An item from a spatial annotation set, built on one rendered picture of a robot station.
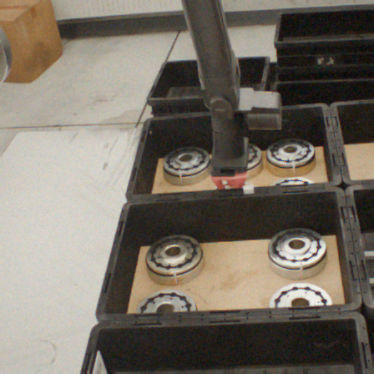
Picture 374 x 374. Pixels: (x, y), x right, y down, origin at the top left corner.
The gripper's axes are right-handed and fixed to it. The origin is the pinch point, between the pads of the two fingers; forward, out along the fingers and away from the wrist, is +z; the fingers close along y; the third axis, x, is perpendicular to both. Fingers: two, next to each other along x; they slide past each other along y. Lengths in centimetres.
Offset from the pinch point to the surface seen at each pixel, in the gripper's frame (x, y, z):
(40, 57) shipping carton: 137, 247, 79
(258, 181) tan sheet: -4.6, 8.8, 3.9
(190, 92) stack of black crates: 26, 115, 37
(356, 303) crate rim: -21.1, -36.2, -6.0
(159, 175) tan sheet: 17.2, 12.6, 4.9
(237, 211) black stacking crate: -1.8, -9.8, -2.5
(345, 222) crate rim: -20.5, -16.9, -5.7
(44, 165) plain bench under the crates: 55, 39, 19
